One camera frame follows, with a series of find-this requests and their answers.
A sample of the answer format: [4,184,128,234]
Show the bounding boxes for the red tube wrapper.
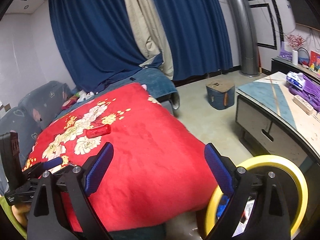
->
[86,124,111,139]

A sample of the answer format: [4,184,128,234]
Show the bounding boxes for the green sleeve left forearm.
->
[0,196,27,239]

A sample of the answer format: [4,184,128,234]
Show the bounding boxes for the yellow rimmed trash bin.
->
[204,146,308,239]

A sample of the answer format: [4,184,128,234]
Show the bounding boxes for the person's left hand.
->
[11,203,31,228]

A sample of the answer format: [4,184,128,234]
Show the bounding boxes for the blue grey sofa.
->
[0,80,75,196]

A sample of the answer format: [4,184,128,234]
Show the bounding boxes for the glass top coffee table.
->
[236,72,319,172]

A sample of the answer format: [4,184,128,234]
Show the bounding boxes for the white power strip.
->
[293,95,313,115]

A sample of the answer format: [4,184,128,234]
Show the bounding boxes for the red floral blanket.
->
[25,83,217,231]

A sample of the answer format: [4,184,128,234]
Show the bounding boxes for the purple bag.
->
[288,74,319,111]

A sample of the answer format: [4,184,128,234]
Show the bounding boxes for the blue storage stool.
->
[206,79,235,110]

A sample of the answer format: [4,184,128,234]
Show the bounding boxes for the tissue pack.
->
[286,72,305,90]

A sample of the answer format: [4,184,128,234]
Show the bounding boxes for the black tv cabinet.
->
[271,57,319,83]

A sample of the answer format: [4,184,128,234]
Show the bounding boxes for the dark blue left curtain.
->
[48,0,163,93]

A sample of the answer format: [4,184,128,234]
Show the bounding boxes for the dark blue curtain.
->
[48,0,163,93]
[153,0,233,81]

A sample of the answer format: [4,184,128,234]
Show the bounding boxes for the round blue ornament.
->
[297,47,310,68]

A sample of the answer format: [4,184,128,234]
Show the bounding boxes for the silver tower air conditioner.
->
[227,0,259,76]

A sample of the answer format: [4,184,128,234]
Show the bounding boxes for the blue sofa cover towel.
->
[54,68,180,121]

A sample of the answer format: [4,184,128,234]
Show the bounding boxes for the white vase red flowers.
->
[287,34,306,66]

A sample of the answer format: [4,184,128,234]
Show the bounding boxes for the beige curtain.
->
[124,0,174,80]

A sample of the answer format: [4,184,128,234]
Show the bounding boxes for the dark blue right curtain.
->
[153,0,233,81]

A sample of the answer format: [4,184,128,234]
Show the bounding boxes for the colourful picture frame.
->
[309,51,320,75]

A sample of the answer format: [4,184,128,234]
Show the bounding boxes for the wall mounted television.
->
[288,0,319,31]

